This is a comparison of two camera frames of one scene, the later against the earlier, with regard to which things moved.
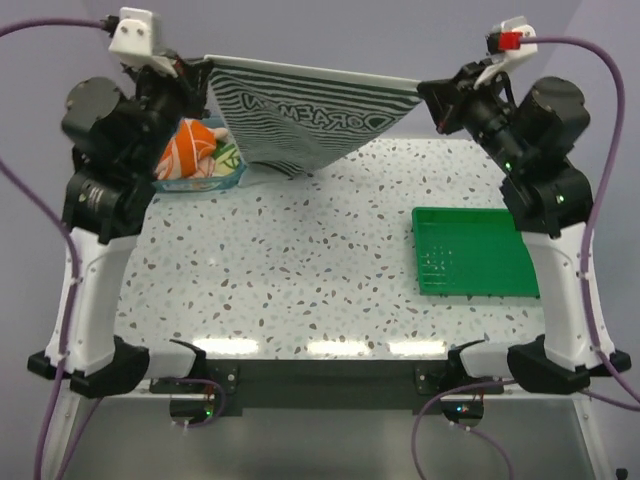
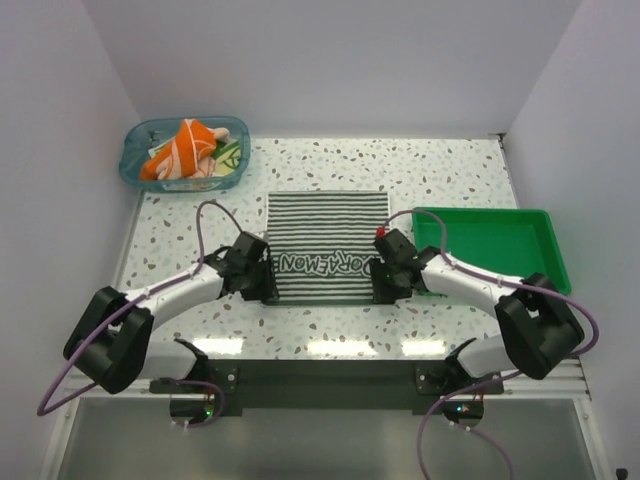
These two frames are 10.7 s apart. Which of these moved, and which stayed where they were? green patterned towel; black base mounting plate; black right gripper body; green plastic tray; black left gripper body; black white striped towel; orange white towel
Moved: black white striped towel; black left gripper body; black right gripper body
Stayed: green plastic tray; black base mounting plate; orange white towel; green patterned towel
